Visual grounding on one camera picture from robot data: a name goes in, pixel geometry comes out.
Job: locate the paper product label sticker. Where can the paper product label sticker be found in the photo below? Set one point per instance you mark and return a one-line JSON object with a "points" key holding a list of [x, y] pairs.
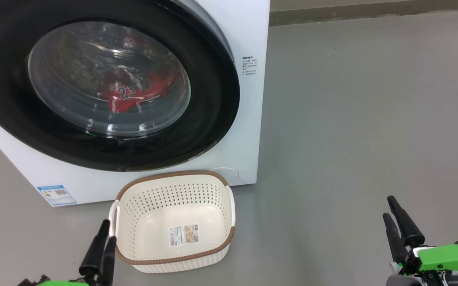
{"points": [[184, 235]]}

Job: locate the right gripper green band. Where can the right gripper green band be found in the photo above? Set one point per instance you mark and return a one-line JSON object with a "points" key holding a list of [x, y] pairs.
{"points": [[447, 258]]}

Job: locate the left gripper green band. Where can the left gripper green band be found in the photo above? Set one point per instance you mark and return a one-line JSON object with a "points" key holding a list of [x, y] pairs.
{"points": [[62, 283]]}

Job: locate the black round glass washer door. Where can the black round glass washer door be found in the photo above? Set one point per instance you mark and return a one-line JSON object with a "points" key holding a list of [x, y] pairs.
{"points": [[213, 103]]}

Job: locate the white front-load washing machine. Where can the white front-load washing machine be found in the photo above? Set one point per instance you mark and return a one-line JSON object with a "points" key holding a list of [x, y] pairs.
{"points": [[249, 131]]}

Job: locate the blue energy label sticker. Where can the blue energy label sticker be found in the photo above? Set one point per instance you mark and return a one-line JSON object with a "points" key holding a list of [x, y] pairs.
{"points": [[57, 195]]}

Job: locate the cream perforated basket brown rim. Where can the cream perforated basket brown rim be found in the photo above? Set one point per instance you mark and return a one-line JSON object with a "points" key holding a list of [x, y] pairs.
{"points": [[173, 210]]}

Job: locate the red basketball jersey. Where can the red basketball jersey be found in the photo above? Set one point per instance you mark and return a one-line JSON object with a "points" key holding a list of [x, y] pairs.
{"points": [[127, 97]]}

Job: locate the round white filter cover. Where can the round white filter cover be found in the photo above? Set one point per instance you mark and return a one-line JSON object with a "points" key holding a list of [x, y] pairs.
{"points": [[231, 174]]}

